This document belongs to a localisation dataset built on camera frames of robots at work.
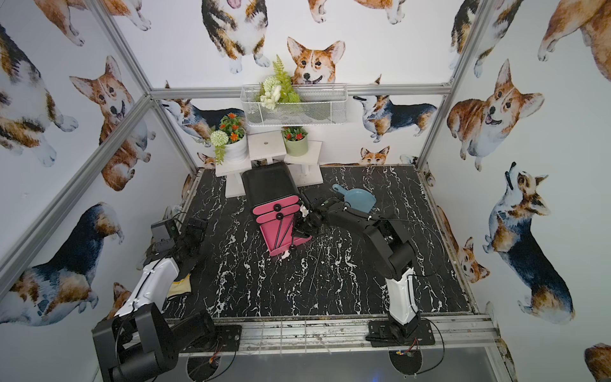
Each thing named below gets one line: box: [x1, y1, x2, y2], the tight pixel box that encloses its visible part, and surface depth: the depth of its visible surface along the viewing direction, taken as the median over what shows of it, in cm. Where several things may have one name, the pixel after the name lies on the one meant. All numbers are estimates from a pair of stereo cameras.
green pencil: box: [273, 219, 283, 249], surface depth 98 cm
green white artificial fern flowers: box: [255, 54, 302, 111], surface depth 82 cm
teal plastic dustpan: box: [331, 183, 377, 214], surface depth 112 cm
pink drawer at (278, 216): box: [255, 205, 300, 224], surface depth 94 cm
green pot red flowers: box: [281, 125, 309, 157], surface depth 100 cm
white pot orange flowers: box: [210, 112, 253, 176], surface depth 96 cm
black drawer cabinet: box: [241, 161, 302, 219], surface depth 94 cm
